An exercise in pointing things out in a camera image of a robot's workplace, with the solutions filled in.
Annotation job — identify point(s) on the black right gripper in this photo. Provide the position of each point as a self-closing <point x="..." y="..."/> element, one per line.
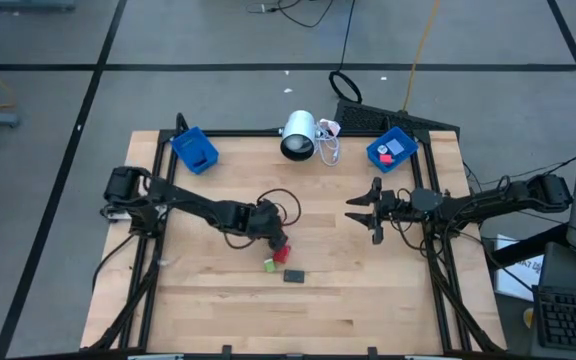
<point x="392" y="207"/>

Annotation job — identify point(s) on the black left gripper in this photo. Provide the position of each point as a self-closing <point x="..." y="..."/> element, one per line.
<point x="265" y="220"/>

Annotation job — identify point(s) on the red rectangular box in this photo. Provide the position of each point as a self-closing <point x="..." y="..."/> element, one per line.
<point x="283" y="256"/>

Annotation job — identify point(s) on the black rectangular box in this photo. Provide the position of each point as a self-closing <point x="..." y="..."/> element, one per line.
<point x="294" y="276"/>

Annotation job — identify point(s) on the pink-red charger cube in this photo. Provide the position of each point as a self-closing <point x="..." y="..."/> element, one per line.
<point x="386" y="159"/>

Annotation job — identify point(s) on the small white charger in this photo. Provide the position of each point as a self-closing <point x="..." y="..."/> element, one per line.
<point x="382" y="149"/>

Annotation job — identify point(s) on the lavender rectangular box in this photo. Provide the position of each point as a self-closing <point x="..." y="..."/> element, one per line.
<point x="395" y="146"/>

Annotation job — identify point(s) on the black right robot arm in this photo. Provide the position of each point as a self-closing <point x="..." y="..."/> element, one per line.
<point x="493" y="202"/>

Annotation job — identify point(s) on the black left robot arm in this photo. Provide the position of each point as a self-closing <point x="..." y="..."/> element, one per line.
<point x="193" y="205"/>

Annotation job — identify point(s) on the green and white USB charger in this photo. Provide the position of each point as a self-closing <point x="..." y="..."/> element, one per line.
<point x="269" y="265"/>

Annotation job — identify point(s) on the blue plastic basket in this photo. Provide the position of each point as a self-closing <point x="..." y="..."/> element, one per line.
<point x="188" y="145"/>
<point x="408" y="142"/>

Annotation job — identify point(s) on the black keyboard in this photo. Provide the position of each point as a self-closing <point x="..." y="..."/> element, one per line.
<point x="573" y="320"/>
<point x="368" y="117"/>

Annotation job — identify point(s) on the white spot lamp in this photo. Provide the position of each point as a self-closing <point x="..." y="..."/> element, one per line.
<point x="300" y="127"/>

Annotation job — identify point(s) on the white paper sheet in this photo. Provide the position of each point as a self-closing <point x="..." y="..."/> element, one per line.
<point x="515" y="280"/>

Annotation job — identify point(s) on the black diagonal frame strut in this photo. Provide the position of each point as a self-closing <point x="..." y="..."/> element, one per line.
<point x="528" y="246"/>

